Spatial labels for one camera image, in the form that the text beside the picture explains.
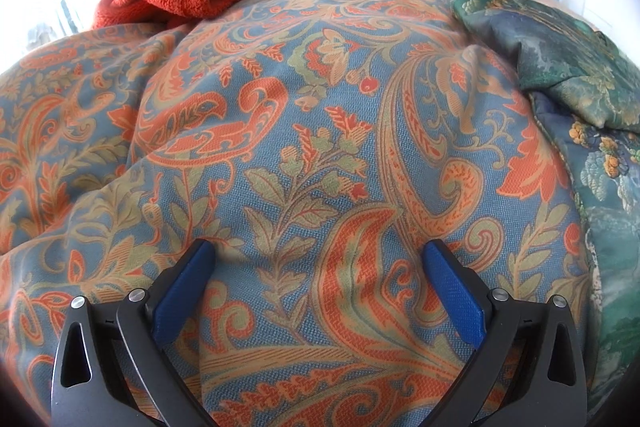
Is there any orange blue paisley bedspread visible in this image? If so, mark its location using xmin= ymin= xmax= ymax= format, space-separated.
xmin=0 ymin=0 xmax=631 ymax=427

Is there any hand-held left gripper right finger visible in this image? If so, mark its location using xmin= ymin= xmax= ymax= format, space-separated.
xmin=421 ymin=241 xmax=587 ymax=427

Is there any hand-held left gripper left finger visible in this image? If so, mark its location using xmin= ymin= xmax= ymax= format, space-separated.
xmin=51 ymin=238 xmax=217 ymax=427

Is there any green landscape print jacket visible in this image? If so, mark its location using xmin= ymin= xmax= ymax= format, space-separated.
xmin=450 ymin=0 xmax=640 ymax=408

